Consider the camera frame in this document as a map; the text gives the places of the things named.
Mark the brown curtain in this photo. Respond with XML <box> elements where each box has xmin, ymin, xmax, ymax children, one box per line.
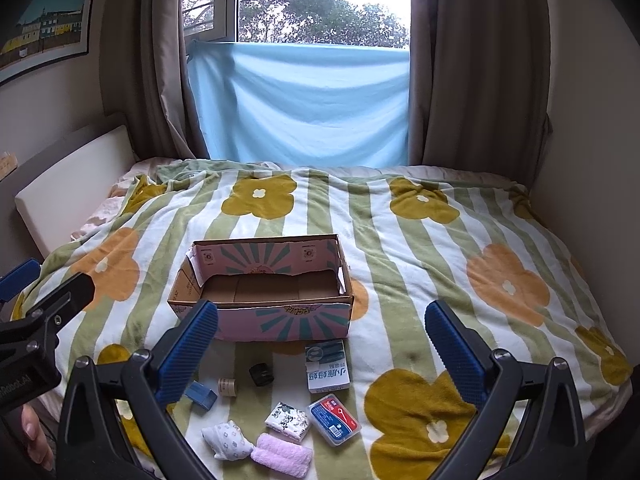
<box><xmin>112</xmin><ymin>0</ymin><xmax>211</xmax><ymax>163</ymax></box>
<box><xmin>407</xmin><ymin>0</ymin><xmax>553</xmax><ymax>168</ymax></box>

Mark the white window frame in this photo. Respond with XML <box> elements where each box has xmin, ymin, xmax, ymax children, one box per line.
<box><xmin>180</xmin><ymin>0</ymin><xmax>412</xmax><ymax>47</ymax></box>

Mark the small black object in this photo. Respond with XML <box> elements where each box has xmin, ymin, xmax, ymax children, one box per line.
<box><xmin>249</xmin><ymin>361</ymin><xmax>275</xmax><ymax>387</ymax></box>

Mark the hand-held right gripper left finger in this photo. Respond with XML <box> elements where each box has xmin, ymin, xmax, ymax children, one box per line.
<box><xmin>56</xmin><ymin>299</ymin><xmax>221</xmax><ymax>480</ymax></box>

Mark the pink folded towel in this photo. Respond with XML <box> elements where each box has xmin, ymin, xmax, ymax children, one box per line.
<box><xmin>250</xmin><ymin>432</ymin><xmax>313</xmax><ymax>478</ymax></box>

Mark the small blue box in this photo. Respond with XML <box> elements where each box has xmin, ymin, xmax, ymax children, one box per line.
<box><xmin>184</xmin><ymin>381</ymin><xmax>218</xmax><ymax>411</ymax></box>

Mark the taupe headboard panel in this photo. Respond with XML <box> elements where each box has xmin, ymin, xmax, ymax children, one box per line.
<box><xmin>0</xmin><ymin>111</ymin><xmax>128</xmax><ymax>196</ymax></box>

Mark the white patterned cloth bundle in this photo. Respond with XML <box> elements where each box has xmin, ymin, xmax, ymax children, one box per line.
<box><xmin>201</xmin><ymin>420</ymin><xmax>252</xmax><ymax>461</ymax></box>

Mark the pink bedsheet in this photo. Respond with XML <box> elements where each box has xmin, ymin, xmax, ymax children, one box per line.
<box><xmin>70</xmin><ymin>159</ymin><xmax>637</xmax><ymax>436</ymax></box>

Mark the striped floral blanket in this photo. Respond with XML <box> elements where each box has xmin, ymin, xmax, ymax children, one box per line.
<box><xmin>10</xmin><ymin>157</ymin><xmax>633</xmax><ymax>480</ymax></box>

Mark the white headboard cushion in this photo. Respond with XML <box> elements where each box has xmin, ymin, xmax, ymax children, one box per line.
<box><xmin>14</xmin><ymin>125</ymin><xmax>138</xmax><ymax>256</ymax></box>

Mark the light blue cloth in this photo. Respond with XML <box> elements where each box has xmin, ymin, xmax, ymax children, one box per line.
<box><xmin>186</xmin><ymin>39</ymin><xmax>411</xmax><ymax>167</ymax></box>

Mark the white teal carton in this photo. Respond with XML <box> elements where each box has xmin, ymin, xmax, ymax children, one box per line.
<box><xmin>304</xmin><ymin>339</ymin><xmax>351</xmax><ymax>394</ymax></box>

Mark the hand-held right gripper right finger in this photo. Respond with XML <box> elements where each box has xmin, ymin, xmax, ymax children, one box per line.
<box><xmin>424</xmin><ymin>300</ymin><xmax>587</xmax><ymax>480</ymax></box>

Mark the pink printed cardboard box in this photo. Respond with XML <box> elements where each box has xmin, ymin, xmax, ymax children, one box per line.
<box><xmin>166</xmin><ymin>233</ymin><xmax>355</xmax><ymax>343</ymax></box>

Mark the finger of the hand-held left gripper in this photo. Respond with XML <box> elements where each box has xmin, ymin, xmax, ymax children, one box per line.
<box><xmin>10</xmin><ymin>272</ymin><xmax>96</xmax><ymax>333</ymax></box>
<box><xmin>0</xmin><ymin>258</ymin><xmax>44</xmax><ymax>303</ymax></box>

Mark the clear case red blue label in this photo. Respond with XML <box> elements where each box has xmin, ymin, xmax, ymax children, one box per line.
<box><xmin>306</xmin><ymin>394</ymin><xmax>362</xmax><ymax>446</ymax></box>

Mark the floral tissue pack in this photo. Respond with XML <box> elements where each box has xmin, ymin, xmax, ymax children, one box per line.
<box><xmin>263</xmin><ymin>401</ymin><xmax>310</xmax><ymax>442</ymax></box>

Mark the person's left hand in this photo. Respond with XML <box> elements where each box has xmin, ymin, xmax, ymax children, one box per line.
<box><xmin>20</xmin><ymin>402</ymin><xmax>56</xmax><ymax>472</ymax></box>

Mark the wall poster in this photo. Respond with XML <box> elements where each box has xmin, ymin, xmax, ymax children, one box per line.
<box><xmin>0</xmin><ymin>0</ymin><xmax>99</xmax><ymax>86</ymax></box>

